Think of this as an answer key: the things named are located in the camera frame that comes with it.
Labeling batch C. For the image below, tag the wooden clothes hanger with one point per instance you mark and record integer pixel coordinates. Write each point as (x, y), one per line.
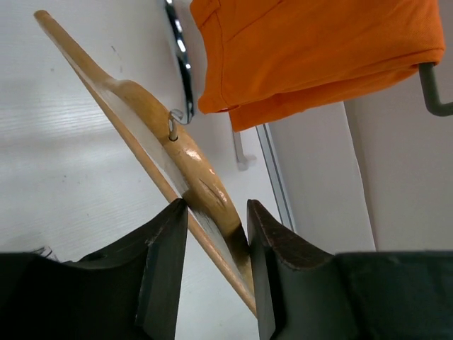
(170, 157)

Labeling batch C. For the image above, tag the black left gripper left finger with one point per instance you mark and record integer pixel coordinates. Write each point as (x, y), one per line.
(129, 289)

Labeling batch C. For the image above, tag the orange cloth on hanger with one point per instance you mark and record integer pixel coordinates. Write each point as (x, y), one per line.
(268, 60)

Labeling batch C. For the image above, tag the aluminium side rail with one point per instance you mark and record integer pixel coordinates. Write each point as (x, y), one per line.
(275, 175)

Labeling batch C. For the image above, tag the newspaper print trousers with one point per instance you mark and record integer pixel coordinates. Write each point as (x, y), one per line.
(46, 252)

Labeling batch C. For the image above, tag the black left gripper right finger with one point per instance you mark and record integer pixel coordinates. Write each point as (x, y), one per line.
(303, 292)

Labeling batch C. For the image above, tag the white metal clothes rack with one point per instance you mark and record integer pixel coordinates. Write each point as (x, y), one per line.
(182, 62)

